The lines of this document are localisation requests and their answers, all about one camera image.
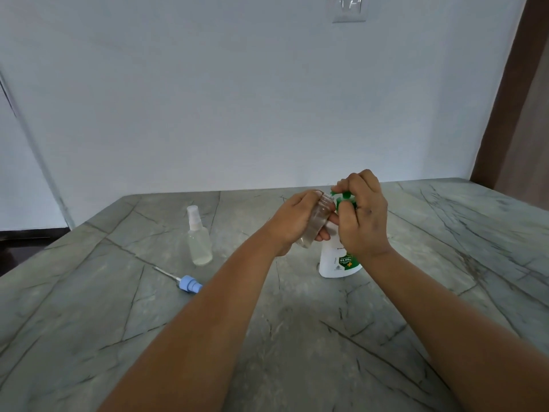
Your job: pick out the blue spray pump head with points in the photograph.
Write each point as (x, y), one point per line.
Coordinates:
(191, 284)

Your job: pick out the person's left thumb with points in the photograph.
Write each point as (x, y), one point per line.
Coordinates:
(312, 196)

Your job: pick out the small clear bottle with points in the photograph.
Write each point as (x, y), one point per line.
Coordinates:
(316, 223)

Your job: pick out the person's right thumb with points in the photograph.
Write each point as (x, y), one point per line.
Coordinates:
(344, 220)

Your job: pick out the person's left forearm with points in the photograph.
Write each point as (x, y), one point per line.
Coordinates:
(201, 321)

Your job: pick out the clear spray bottle white cap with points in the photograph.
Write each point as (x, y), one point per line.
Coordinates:
(199, 246)

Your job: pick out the person's right hand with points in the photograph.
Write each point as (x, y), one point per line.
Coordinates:
(364, 223)

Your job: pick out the brown wooden door frame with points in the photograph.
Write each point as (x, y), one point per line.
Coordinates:
(514, 102)

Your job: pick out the person's left hand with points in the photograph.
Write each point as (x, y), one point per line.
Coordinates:
(288, 223)

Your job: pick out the white wall switch plate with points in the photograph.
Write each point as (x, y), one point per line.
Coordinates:
(348, 10)

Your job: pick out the person's right forearm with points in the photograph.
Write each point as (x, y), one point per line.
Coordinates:
(450, 338)

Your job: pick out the white pump bottle green top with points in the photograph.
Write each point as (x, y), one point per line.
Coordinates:
(336, 263)

